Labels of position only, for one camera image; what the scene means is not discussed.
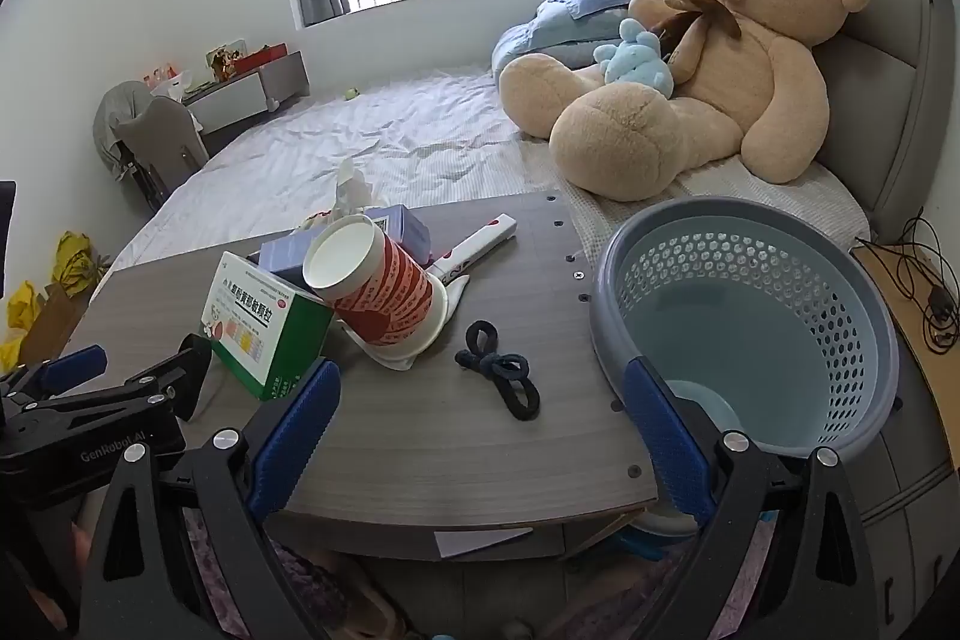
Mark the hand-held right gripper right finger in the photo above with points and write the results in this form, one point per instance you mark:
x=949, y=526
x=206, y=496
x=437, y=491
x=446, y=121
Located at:
x=667, y=437

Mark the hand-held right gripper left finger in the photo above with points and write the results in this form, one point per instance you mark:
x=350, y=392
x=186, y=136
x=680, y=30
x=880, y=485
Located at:
x=300, y=430

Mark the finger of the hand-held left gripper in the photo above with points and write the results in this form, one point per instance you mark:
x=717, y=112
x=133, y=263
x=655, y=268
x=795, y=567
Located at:
x=75, y=361
x=184, y=370

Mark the green and white medicine box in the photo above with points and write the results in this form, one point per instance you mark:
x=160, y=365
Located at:
x=255, y=332

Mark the grey-blue perforated plastic basket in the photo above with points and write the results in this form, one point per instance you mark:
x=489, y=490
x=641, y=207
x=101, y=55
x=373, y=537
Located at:
x=750, y=325

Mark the red and white paper cup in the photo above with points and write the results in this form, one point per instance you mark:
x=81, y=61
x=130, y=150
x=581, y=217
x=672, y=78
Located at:
x=382, y=295

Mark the white cloth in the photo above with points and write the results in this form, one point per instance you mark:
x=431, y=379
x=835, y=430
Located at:
x=454, y=299

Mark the long light blue box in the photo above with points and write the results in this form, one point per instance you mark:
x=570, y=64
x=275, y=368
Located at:
x=409, y=235

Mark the brown cardboard box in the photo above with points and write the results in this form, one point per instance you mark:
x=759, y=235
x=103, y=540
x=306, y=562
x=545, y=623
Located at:
x=52, y=325

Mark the yellow plastic bag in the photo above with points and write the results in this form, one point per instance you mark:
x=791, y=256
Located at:
x=21, y=317
x=71, y=265

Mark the grey chair with clothes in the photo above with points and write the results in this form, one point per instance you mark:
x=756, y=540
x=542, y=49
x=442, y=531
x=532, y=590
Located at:
x=150, y=138

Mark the crumpled white paper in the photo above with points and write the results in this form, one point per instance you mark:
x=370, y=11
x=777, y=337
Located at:
x=351, y=190

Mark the long white box red hearts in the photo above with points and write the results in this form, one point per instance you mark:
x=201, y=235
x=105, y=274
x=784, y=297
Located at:
x=480, y=242

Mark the wooden nightstand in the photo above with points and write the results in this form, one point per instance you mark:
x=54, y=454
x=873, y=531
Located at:
x=922, y=370

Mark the grey and white desk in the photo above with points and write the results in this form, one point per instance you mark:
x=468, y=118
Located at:
x=247, y=93

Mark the bed with white sheet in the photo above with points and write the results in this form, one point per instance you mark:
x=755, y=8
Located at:
x=337, y=130

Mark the white tissue pack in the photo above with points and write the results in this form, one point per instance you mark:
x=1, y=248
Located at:
x=172, y=84

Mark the cartoon picture card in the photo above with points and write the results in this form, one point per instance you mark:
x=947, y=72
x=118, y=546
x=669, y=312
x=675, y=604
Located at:
x=225, y=59

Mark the large beige teddy bear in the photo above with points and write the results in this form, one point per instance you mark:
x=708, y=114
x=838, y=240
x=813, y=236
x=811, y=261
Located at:
x=675, y=123

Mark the light blue plush toy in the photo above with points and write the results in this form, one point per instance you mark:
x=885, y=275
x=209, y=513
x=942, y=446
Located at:
x=634, y=59

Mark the blue pillows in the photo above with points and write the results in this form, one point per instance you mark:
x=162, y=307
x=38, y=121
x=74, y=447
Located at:
x=540, y=44

